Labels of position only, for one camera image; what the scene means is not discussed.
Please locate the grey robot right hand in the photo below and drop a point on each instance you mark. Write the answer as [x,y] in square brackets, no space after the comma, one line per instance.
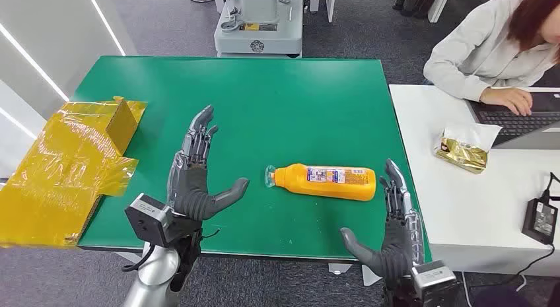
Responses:
[396,252]

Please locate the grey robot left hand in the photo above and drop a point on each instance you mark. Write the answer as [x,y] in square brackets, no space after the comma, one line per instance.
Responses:
[190,191]

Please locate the orange plastic bottle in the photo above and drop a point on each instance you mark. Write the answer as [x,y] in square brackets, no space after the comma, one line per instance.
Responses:
[297,182]

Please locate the white table foot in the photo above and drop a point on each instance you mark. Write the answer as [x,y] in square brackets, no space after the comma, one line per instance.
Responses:
[369,276]
[129,257]
[339,268]

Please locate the gold foil snack packet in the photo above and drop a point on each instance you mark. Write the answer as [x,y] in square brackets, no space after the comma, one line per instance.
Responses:
[463,154]

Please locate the yellow tape-wrapped cardboard box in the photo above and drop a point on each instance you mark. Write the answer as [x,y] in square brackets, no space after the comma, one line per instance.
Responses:
[65,174]

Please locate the black power adapter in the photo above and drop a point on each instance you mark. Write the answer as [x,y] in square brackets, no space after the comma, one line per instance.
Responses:
[540,219]

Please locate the grey machine base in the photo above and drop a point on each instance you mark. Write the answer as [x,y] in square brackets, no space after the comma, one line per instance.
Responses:
[258,29]

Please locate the grey laptop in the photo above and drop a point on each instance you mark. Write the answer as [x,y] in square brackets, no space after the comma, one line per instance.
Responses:
[516,121]

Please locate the person's hand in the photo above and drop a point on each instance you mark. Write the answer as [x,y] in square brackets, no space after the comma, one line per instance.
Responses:
[507,99]

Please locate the person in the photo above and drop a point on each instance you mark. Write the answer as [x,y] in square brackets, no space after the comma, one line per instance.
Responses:
[477,47]

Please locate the black bags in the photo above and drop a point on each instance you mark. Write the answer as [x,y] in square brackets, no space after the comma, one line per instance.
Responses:
[413,3]

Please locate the white furniture leg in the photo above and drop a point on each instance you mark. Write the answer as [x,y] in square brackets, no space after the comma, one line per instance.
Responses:
[439,5]

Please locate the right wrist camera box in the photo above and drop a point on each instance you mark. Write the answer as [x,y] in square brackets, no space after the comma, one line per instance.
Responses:
[435,283]

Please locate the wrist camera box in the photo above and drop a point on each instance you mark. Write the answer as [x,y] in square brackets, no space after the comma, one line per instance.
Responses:
[146,224]
[435,283]

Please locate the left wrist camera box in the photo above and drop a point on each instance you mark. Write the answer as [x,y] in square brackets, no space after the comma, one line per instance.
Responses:
[146,224]

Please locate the white frame legs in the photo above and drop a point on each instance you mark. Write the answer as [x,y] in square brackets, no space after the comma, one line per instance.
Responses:
[330,3]

